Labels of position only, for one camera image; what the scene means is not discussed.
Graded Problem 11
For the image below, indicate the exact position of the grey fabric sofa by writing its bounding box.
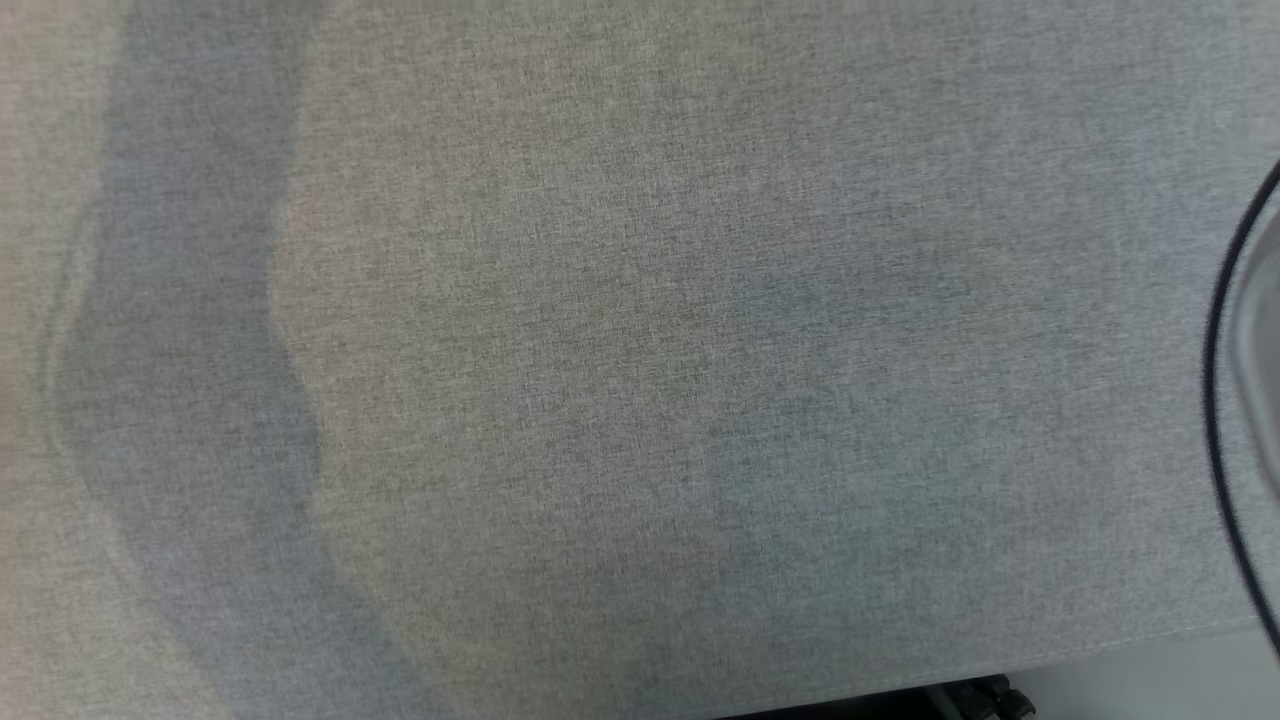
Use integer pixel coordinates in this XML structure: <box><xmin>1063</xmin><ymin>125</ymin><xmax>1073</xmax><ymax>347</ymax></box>
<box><xmin>0</xmin><ymin>0</ymin><xmax>1280</xmax><ymax>720</ymax></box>

